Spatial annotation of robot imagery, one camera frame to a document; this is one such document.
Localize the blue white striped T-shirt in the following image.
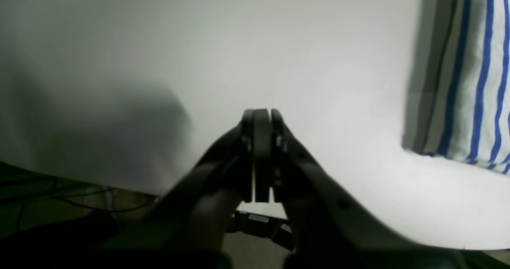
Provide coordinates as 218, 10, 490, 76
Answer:
401, 0, 510, 175

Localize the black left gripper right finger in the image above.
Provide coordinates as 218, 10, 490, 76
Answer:
254, 109, 467, 269

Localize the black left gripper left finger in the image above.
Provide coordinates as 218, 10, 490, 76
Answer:
92, 109, 255, 269

